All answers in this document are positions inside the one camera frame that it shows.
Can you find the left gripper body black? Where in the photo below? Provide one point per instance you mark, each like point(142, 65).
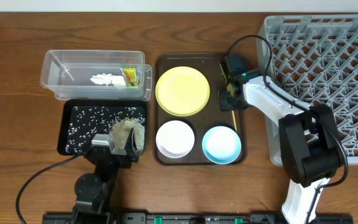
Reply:
point(114, 155)

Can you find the leftover rice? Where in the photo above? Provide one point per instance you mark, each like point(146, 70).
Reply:
point(120, 132)

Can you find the white bowl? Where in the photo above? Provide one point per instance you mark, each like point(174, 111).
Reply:
point(175, 139)

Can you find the green snack wrapper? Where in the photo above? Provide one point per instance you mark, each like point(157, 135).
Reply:
point(129, 74)

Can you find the yellow plate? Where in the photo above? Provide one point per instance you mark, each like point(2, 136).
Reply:
point(182, 91)

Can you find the blue bowl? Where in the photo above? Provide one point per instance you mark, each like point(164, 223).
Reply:
point(221, 145)

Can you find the wooden chopstick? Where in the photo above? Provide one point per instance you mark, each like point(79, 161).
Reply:
point(234, 119)

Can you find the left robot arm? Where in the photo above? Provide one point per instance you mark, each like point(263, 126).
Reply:
point(93, 190)

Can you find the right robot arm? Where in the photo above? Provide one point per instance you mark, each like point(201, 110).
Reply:
point(308, 140)

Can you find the black food waste tray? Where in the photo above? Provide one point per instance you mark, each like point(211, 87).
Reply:
point(82, 119)

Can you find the grey dishwasher rack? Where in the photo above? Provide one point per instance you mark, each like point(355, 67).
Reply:
point(315, 59)

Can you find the dark brown serving tray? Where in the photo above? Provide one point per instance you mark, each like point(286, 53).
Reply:
point(210, 116)

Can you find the clear plastic bin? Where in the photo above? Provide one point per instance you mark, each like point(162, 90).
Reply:
point(67, 73)

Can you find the black rail at table edge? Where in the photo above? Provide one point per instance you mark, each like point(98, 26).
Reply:
point(141, 218)

